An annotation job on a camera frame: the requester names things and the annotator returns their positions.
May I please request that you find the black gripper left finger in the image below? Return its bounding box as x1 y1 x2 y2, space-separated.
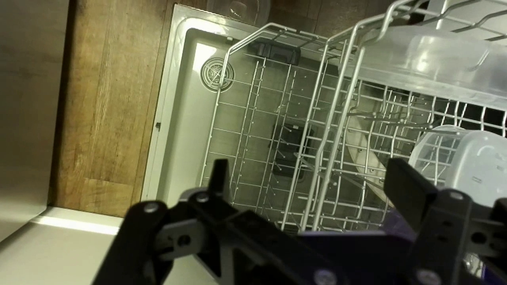
92 156 330 285

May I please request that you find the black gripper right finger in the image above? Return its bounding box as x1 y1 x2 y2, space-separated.
383 154 507 285

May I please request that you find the rounded clear lidded container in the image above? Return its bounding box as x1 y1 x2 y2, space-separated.
407 124 507 208

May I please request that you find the wire dishwasher rack holding containers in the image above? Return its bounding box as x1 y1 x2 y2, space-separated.
298 0 507 234

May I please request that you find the clear plastic lid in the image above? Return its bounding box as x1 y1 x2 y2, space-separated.
204 0 273 26

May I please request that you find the wire dishwasher rack holding basket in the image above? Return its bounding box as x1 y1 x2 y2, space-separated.
198 20 371 234

